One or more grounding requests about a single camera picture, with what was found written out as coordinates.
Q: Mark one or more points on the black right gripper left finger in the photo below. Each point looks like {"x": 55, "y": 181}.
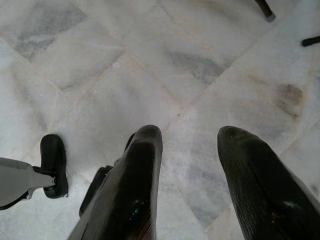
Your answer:
{"x": 135, "y": 180}

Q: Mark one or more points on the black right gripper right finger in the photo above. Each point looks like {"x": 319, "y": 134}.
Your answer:
{"x": 260, "y": 190}

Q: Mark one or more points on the black robot right foot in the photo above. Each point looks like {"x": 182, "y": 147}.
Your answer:
{"x": 96, "y": 186}

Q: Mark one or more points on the black robot foot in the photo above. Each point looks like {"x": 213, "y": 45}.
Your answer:
{"x": 96, "y": 186}
{"x": 53, "y": 155}

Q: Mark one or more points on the black robot left foot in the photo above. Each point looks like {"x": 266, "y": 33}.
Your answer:
{"x": 53, "y": 155}

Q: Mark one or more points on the grey robot left lower leg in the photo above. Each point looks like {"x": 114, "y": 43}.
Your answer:
{"x": 17, "y": 180}

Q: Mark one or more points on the dark chair leg grey cap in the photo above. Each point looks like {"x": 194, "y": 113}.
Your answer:
{"x": 265, "y": 8}

